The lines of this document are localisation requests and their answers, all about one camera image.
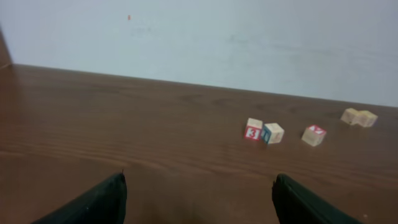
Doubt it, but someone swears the wooden block blue letter side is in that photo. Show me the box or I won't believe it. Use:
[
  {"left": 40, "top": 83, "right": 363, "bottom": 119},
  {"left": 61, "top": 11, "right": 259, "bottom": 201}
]
[{"left": 261, "top": 123, "right": 284, "bottom": 144}]

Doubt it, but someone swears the wooden block red top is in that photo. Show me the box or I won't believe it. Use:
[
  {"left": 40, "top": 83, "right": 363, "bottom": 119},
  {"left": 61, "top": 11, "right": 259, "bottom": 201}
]
[{"left": 302, "top": 124, "right": 327, "bottom": 146}]

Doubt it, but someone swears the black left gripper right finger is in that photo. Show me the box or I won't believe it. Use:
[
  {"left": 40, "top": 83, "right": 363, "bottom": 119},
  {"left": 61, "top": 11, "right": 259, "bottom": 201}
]
[{"left": 272, "top": 174, "right": 360, "bottom": 224}]

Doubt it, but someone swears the wooden block red number 3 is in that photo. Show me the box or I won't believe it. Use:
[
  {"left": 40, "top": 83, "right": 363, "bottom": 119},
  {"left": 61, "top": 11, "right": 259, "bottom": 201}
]
[{"left": 244, "top": 118, "right": 263, "bottom": 141}]

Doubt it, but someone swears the yellow wooden block right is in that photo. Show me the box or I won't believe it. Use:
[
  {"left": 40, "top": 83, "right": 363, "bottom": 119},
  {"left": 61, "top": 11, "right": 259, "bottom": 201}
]
[{"left": 358, "top": 110, "right": 378, "bottom": 128}]

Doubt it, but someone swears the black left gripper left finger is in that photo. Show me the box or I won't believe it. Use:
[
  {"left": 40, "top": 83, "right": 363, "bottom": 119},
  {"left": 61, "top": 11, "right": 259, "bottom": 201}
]
[{"left": 35, "top": 173, "right": 127, "bottom": 224}]

